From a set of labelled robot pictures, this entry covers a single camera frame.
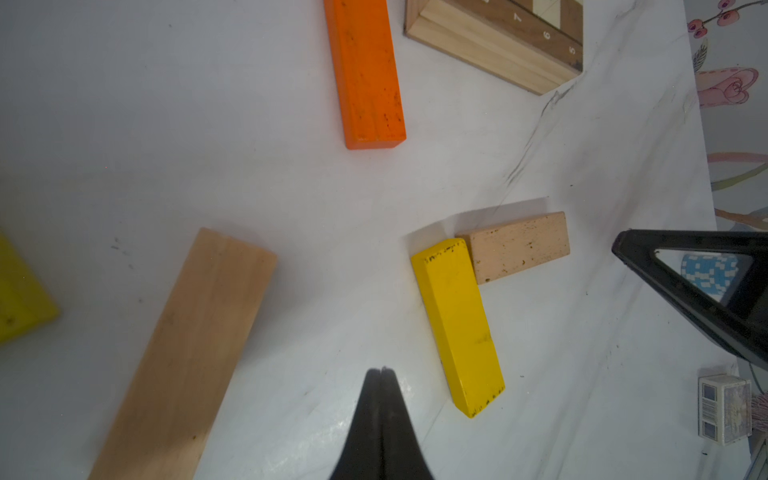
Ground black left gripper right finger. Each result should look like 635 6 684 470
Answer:
381 368 433 480

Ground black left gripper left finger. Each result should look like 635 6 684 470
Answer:
330 369 382 480

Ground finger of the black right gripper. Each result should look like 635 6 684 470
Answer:
612 229 767 370

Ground yellow block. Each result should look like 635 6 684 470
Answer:
411 238 505 418
1 234 60 343

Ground natural wood block top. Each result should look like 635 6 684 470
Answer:
457 212 570 285

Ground blue poker chip stack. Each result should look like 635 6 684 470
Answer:
680 253 739 300

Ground small card box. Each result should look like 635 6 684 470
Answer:
698 374 753 446

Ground natural wood block diagonal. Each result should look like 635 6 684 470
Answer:
90 228 278 479

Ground orange block near chessboard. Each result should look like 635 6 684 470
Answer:
323 0 407 150

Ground wooden chessboard box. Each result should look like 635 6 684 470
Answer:
405 0 584 95

